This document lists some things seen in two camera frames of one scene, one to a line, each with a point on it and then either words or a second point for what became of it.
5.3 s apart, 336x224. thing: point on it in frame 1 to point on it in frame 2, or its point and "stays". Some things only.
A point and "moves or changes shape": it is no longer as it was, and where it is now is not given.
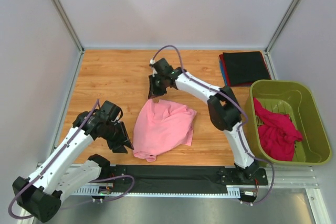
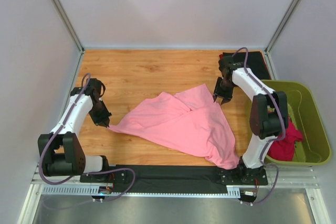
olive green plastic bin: (298, 98) stays
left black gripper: (121, 135) to (101, 116)
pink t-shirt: (160, 126) moves or changes shape
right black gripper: (154, 85) to (222, 94)
